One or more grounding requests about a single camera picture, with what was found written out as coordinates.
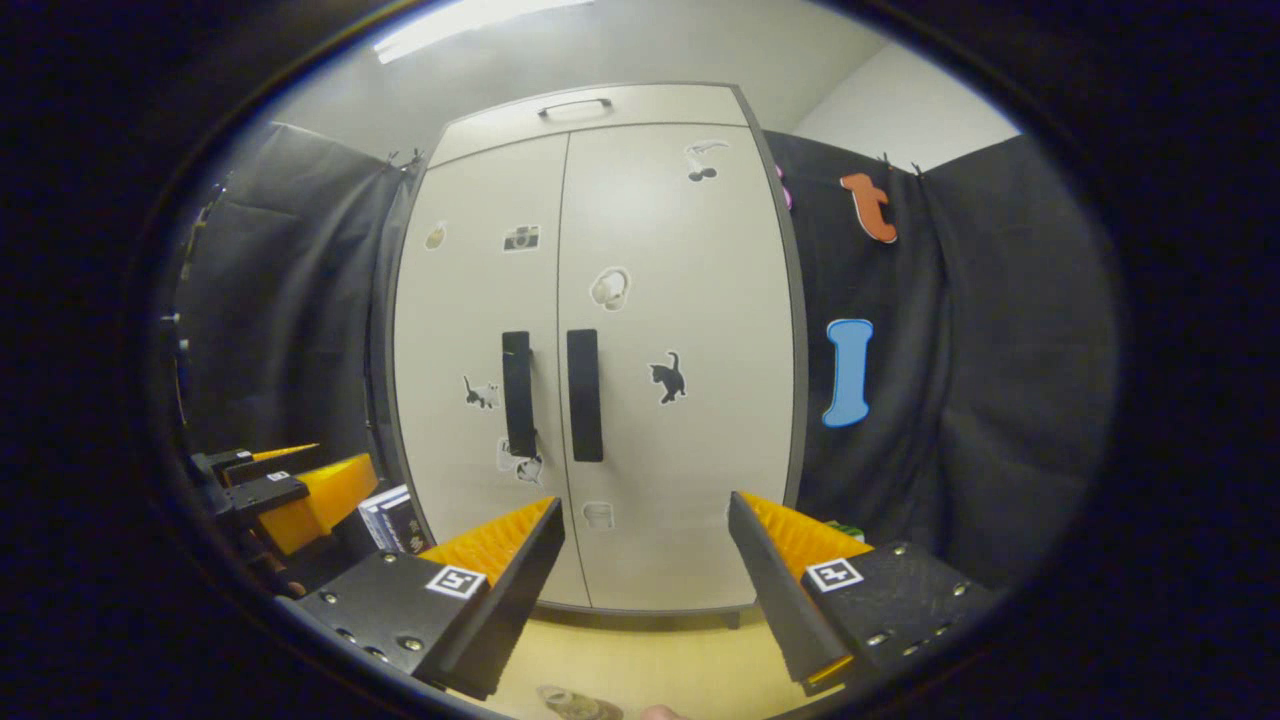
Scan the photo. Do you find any light blue book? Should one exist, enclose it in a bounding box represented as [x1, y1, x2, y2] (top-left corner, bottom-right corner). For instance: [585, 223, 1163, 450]
[357, 485, 411, 521]

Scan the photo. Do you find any dark blue book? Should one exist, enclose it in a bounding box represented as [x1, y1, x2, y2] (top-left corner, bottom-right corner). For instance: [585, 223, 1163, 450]
[370, 497, 431, 556]

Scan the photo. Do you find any black door handle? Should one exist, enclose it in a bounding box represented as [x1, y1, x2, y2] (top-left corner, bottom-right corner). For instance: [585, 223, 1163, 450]
[502, 331, 537, 459]
[567, 329, 605, 463]

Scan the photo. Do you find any white cabinet door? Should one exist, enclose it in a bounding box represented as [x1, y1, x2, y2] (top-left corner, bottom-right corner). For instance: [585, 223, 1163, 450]
[392, 133, 593, 609]
[555, 122, 801, 613]

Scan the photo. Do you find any white cabinet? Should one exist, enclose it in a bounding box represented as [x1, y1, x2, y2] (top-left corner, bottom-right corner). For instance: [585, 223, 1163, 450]
[385, 82, 809, 629]

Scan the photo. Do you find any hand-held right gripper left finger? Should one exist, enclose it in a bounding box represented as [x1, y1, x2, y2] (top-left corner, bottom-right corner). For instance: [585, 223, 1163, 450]
[275, 497, 566, 701]

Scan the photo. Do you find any white cabinet drawer front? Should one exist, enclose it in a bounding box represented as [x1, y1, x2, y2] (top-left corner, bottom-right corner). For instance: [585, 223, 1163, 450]
[428, 84, 751, 168]

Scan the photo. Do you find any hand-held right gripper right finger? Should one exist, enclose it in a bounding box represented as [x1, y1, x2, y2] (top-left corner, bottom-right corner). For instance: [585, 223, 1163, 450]
[728, 490, 1001, 698]

